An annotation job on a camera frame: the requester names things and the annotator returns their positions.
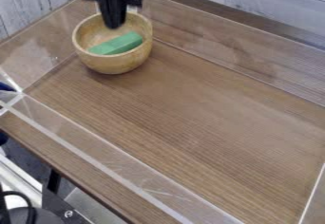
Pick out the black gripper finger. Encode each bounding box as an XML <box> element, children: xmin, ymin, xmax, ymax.
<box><xmin>97</xmin><ymin>0</ymin><xmax>111</xmax><ymax>28</ymax></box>
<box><xmin>111</xmin><ymin>0</ymin><xmax>127</xmax><ymax>28</ymax></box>

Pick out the brown wooden bowl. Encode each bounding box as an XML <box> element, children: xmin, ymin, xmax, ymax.
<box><xmin>72</xmin><ymin>12</ymin><xmax>152</xmax><ymax>74</ymax></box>

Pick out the green rectangular block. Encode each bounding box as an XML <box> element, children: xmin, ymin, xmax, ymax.
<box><xmin>86</xmin><ymin>31</ymin><xmax>141</xmax><ymax>55</ymax></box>

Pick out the blue object at left edge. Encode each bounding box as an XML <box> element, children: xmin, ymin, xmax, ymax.
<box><xmin>0</xmin><ymin>82</ymin><xmax>14</xmax><ymax>92</ymax></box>

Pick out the black table leg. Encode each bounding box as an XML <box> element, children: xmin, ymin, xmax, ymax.
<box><xmin>46</xmin><ymin>170</ymin><xmax>61</xmax><ymax>194</ymax></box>

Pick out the clear acrylic tray wall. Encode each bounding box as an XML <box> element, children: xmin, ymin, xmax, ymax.
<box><xmin>0</xmin><ymin>0</ymin><xmax>325</xmax><ymax>224</ymax></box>

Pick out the black cable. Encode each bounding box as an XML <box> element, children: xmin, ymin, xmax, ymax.
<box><xmin>0</xmin><ymin>191</ymin><xmax>37</xmax><ymax>224</ymax></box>

